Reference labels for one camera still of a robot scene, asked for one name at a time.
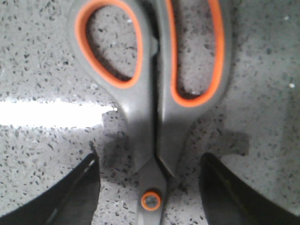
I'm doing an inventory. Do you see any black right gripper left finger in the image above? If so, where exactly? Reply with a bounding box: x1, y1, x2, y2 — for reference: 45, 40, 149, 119
0, 152, 100, 225

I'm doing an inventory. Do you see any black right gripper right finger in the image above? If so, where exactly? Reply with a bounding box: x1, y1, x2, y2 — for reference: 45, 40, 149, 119
199, 153, 300, 225

